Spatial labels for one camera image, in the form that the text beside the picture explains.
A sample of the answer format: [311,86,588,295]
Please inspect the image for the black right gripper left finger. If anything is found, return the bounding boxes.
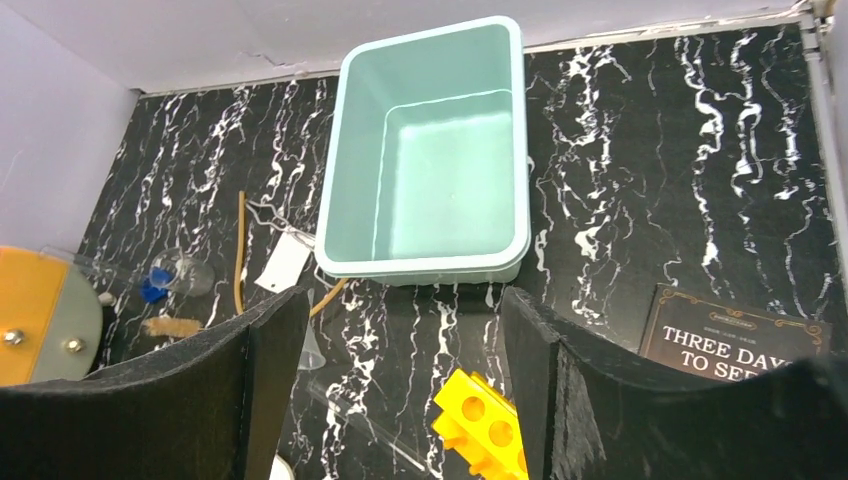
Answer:
[1,287,310,479]

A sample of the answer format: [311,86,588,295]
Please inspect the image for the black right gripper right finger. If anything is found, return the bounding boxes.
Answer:
[500,287,847,479]

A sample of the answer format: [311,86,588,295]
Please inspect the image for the clear glass beaker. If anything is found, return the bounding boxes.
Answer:
[148,248,215,297]

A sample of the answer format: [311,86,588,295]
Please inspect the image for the metal crucible tongs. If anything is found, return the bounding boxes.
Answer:
[246,200,315,251]

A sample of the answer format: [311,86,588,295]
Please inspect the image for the white bin lid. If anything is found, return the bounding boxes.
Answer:
[269,455,295,480]

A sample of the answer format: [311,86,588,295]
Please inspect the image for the yellow test tube rack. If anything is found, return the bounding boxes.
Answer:
[432,369,529,480]

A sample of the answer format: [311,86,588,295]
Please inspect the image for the clear plastic funnel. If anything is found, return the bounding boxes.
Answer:
[298,316,326,371]

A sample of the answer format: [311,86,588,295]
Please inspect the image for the clear glass test tube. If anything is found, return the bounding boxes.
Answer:
[307,379,431,477]

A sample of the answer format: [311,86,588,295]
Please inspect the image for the blue capped glass tube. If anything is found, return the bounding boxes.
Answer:
[38,245,169,304]

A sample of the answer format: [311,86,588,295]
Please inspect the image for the dark book three days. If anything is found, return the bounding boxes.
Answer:
[639,284,832,382]

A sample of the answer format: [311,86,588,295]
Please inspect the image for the white drum orange face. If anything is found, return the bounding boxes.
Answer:
[1,246,103,387]

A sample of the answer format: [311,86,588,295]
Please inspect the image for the mint green plastic bin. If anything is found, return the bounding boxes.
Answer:
[315,16,531,286]

